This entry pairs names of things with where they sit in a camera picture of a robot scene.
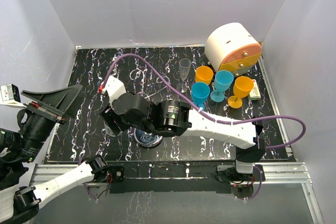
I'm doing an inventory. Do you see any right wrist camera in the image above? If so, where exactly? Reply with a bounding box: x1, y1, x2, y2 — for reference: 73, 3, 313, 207
99, 76, 126, 107

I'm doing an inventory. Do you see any cream switch box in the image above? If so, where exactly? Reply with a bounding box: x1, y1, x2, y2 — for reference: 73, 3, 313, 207
248, 79, 261, 101

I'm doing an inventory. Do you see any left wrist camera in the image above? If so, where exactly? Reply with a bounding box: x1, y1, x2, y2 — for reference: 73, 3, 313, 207
1, 84, 27, 108

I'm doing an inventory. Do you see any black front base bar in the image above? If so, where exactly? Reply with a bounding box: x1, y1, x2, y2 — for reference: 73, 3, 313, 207
109, 161, 234, 194

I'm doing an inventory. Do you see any yellow wine glass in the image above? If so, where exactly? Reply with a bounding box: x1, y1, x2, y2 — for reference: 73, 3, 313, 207
228, 76, 254, 109
195, 66, 214, 85

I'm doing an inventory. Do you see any clear ribbed wine glass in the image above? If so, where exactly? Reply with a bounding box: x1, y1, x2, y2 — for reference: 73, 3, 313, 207
177, 58, 191, 93

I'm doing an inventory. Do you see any white and orange appliance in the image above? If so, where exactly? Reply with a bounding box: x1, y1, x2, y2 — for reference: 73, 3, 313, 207
205, 23, 262, 77

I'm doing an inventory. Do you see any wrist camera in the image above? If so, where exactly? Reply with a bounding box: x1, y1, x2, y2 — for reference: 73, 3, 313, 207
99, 76, 126, 107
1, 84, 27, 108

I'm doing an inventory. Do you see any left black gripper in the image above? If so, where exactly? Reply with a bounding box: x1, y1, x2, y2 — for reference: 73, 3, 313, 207
17, 82, 88, 159

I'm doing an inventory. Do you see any chrome wire glass rack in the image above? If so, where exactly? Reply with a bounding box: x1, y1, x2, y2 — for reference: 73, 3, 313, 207
128, 68, 171, 148

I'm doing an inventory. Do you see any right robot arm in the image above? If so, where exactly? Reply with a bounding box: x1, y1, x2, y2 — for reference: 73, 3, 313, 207
100, 92, 266, 180

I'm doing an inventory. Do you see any blue wine glass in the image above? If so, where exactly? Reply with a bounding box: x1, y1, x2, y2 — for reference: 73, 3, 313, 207
191, 82, 210, 111
210, 70, 234, 102

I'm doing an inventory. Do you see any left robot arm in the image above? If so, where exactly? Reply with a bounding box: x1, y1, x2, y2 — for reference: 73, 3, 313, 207
1, 84, 109, 223

